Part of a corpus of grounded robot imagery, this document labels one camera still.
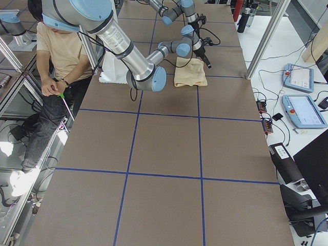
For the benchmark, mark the seated person in tan shirt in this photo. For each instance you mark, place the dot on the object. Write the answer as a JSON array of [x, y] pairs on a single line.
[[65, 74]]

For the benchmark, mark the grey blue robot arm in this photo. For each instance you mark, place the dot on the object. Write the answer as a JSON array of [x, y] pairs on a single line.
[[97, 17], [183, 7]]

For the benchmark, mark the black monitor on stand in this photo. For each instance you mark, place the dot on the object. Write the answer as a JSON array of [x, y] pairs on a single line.
[[306, 214]]

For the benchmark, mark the small black square pad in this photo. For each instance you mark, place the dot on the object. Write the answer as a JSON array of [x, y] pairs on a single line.
[[277, 116]]

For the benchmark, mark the lower blue teach pendant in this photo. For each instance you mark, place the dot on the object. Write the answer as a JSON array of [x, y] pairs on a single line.
[[303, 112]]

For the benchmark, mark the black water bottle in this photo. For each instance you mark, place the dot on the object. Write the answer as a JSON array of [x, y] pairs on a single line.
[[243, 20]]

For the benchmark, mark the clear water bottle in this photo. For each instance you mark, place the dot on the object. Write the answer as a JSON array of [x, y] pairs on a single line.
[[253, 9]]

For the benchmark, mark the upper orange black adapter box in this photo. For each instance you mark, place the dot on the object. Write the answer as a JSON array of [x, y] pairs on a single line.
[[261, 106]]

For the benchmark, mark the orange black adapter box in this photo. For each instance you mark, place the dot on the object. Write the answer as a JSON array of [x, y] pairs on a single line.
[[267, 126], [261, 106]]

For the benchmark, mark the cream long-sleeve printed shirt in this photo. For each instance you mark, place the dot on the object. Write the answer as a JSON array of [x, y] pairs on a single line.
[[189, 72]]

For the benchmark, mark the blue teach pendant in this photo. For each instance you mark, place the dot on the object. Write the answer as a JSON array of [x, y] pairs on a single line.
[[298, 78], [303, 112]]

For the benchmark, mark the wooden beam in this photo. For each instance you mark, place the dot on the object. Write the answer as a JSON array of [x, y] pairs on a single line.
[[317, 46]]

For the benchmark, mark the spare grey robot arm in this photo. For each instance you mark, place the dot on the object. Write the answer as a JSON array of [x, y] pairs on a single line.
[[23, 40]]

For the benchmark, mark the lower orange black adapter box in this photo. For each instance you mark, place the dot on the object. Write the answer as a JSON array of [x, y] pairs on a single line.
[[267, 126]]

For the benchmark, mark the upper blue teach pendant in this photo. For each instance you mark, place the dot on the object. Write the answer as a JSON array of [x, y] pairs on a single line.
[[298, 78]]

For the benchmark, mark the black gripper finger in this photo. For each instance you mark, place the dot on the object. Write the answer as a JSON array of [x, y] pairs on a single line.
[[209, 64], [204, 59]]

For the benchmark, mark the green pink handheld stick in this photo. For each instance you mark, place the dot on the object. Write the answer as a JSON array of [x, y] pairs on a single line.
[[67, 107]]

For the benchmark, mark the dark brown box with label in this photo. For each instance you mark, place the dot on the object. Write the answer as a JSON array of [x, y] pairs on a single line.
[[284, 163]]

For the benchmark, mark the aluminium frame post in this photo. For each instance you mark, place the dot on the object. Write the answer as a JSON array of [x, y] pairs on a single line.
[[267, 36]]

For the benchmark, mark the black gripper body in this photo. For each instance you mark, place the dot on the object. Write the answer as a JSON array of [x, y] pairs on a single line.
[[201, 52], [193, 25]]

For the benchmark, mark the red bottle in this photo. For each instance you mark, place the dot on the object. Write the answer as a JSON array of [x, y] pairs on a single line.
[[237, 9]]

